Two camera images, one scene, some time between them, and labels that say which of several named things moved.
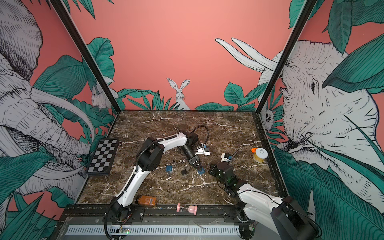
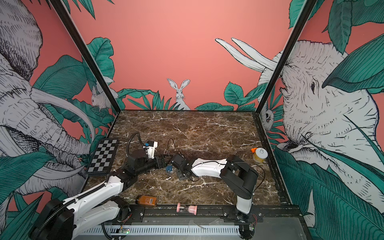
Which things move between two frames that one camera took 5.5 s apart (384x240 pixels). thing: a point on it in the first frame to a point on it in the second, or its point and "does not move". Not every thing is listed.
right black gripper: x=213 y=171 to x=180 y=177
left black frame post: x=70 y=23 does not move
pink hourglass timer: x=192 y=209 does not move
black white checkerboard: x=102 y=161 does not move
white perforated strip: x=152 y=230 does not move
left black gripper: x=194 y=161 to x=162 y=160
